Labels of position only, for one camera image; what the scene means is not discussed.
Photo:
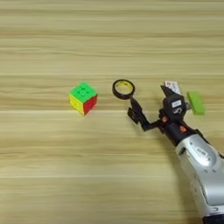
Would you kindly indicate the red and white flat box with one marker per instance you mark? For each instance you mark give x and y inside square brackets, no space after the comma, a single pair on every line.
[173,86]

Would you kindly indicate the colourful puzzle cube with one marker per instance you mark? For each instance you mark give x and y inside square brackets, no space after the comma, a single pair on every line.
[83,97]

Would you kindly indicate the small black and white box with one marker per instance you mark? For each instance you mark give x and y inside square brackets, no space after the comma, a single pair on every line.
[131,115]

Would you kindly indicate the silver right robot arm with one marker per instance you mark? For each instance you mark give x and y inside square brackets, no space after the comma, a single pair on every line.
[204,175]

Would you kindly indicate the green rectangular block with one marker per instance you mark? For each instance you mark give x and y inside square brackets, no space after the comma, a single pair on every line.
[196,102]

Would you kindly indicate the black tape roll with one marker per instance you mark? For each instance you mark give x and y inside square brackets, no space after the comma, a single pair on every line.
[115,93]

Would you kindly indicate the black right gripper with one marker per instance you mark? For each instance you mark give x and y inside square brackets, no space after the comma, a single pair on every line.
[178,131]

